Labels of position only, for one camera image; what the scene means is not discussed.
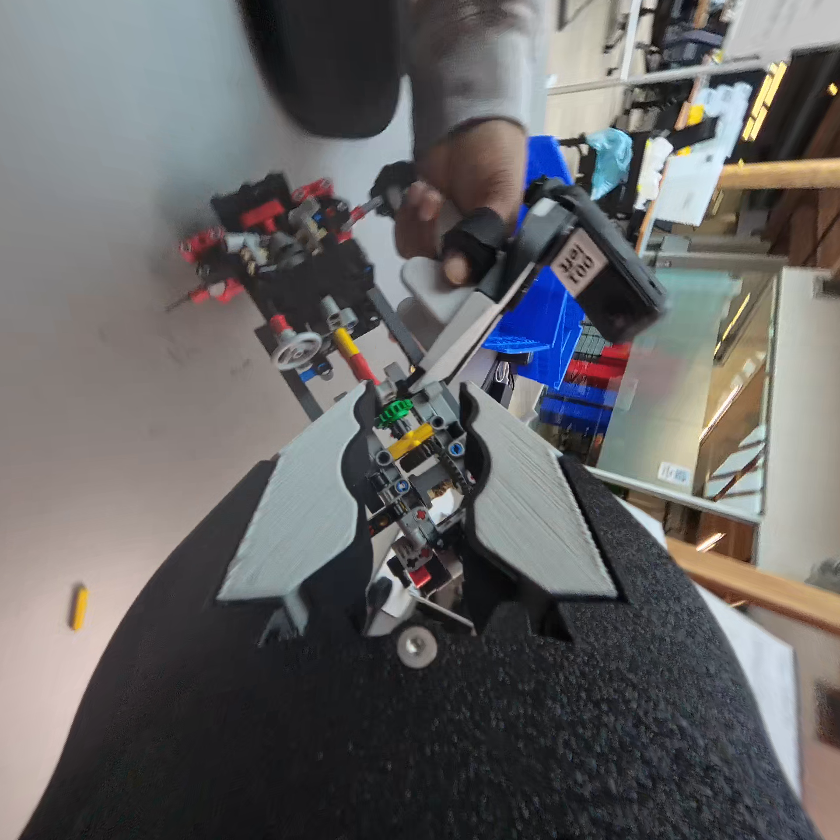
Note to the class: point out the person's left hand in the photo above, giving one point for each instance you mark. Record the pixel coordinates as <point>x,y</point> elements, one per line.
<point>472,177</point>

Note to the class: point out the metal storage rack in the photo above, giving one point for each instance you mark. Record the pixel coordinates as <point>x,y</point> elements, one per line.
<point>689,52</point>

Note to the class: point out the toy brick car chassis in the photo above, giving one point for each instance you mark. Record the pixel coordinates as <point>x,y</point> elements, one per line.
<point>308,282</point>

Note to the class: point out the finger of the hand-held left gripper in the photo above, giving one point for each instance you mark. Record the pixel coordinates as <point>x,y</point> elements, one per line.
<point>453,334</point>

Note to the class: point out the white cardboard box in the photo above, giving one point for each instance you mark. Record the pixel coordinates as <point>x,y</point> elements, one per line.
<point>689,177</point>

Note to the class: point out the stack of red blue bins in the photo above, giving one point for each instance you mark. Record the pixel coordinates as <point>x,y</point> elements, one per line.
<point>584,394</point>

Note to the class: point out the yellow toy pin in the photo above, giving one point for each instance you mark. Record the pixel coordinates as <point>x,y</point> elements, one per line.
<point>79,607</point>

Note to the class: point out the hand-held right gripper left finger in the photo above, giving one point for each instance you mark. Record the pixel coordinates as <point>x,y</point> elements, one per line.
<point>295,505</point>

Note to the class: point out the person's left forearm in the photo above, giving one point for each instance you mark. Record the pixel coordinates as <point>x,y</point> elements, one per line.
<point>472,65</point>

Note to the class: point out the wooden handrail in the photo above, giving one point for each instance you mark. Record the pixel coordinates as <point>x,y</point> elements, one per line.
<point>741,581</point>
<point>781,174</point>

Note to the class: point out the white desk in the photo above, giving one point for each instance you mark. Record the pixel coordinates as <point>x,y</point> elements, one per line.
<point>131,197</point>

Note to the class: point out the teal cloth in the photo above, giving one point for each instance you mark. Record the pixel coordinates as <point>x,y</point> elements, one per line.
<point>610,161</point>

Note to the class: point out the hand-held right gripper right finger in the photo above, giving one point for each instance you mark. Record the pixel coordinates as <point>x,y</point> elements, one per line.
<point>535,505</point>

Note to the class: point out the glass partition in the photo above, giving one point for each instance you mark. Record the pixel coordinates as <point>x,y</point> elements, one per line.
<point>689,407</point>

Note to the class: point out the blue plastic crate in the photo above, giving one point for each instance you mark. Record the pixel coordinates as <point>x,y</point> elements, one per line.
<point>544,328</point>

